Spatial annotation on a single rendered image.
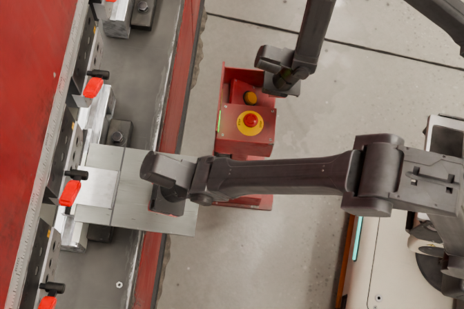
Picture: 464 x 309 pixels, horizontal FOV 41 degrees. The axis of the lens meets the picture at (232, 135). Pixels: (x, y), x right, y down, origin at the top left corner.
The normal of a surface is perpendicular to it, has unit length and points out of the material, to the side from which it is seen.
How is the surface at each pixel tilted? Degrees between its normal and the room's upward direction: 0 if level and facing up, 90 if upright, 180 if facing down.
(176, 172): 24
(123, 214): 0
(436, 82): 0
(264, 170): 50
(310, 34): 90
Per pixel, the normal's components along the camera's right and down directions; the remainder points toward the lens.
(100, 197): 0.04, -0.33
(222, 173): -0.72, -0.38
